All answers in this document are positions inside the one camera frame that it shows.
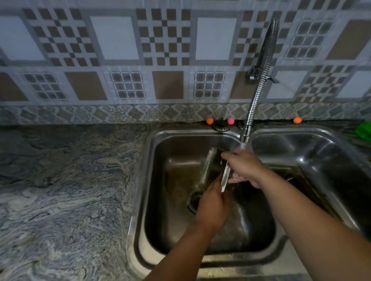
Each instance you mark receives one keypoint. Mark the person's right fingers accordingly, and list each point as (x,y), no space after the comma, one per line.
(232,157)

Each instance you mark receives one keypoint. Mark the person's right forearm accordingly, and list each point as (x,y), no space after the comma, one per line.
(316,228)

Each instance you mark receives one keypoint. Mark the green plastic object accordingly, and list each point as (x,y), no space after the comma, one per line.
(364,130)

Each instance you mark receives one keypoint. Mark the pink ball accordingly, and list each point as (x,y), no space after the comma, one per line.
(230,121)

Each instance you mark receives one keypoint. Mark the person's left hand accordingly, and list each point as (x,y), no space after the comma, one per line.
(211,207)

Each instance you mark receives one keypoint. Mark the person's left thumb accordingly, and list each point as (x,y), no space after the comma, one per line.
(216,181)

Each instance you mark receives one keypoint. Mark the person's right hand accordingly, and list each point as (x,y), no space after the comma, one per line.
(246,168)

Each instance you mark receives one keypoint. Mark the chrome flexible faucet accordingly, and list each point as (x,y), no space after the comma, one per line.
(259,78)

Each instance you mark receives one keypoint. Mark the person's left forearm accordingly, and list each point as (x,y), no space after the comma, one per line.
(179,254)

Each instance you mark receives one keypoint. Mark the stainless steel double sink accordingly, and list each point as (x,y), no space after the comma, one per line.
(232,202)

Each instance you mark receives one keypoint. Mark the orange ball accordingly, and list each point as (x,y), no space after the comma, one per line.
(209,121)
(297,120)

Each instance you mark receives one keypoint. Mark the steel kitchen knife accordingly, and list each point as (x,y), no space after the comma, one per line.
(225,176)

